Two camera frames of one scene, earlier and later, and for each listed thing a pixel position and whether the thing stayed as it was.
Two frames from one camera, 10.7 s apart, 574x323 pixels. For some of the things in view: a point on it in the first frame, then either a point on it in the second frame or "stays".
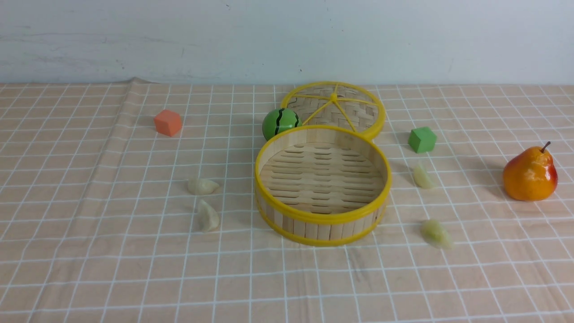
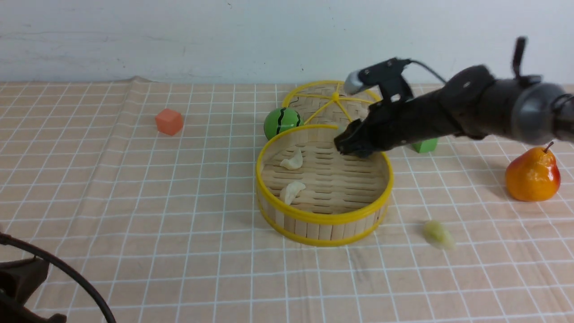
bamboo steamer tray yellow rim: (322, 185) stays
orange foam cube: (167, 123) stays
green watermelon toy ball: (277, 120) stays
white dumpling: (199, 186) to (295, 162)
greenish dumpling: (435, 232) stays
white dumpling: (209, 218) to (288, 194)
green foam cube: (422, 139) stays
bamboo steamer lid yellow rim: (343, 104) stays
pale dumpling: (422, 178) to (341, 128)
